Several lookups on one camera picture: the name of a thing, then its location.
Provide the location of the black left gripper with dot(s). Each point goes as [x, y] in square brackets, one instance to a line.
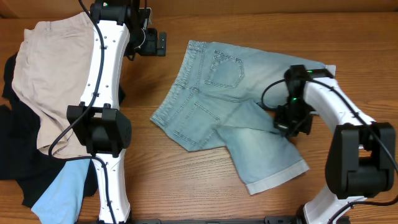
[161, 43]

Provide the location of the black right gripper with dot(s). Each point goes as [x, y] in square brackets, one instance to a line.
[283, 125]

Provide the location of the light blue denim shorts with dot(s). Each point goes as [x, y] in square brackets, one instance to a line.
[218, 99]

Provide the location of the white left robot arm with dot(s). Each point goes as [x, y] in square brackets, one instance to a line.
[120, 30]

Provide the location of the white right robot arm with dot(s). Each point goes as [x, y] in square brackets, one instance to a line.
[361, 160]

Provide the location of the beige khaki shorts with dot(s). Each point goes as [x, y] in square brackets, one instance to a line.
[51, 72]

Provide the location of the black garment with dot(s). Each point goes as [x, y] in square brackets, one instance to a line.
[20, 160]

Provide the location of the light blue shirt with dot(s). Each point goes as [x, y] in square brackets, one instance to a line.
[62, 200]

